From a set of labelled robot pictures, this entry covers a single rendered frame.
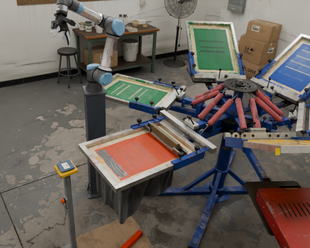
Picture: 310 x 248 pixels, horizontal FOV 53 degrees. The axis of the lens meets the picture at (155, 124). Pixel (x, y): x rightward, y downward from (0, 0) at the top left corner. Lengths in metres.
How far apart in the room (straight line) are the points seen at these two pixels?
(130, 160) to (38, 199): 1.44
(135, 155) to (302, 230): 1.23
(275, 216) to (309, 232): 0.18
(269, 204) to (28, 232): 2.17
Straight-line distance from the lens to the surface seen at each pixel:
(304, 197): 2.17
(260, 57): 6.29
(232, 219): 3.42
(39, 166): 3.95
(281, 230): 1.90
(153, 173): 2.22
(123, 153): 2.44
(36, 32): 5.84
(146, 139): 2.61
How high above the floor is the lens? 2.42
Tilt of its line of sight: 31 degrees down
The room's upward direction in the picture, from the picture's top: 5 degrees clockwise
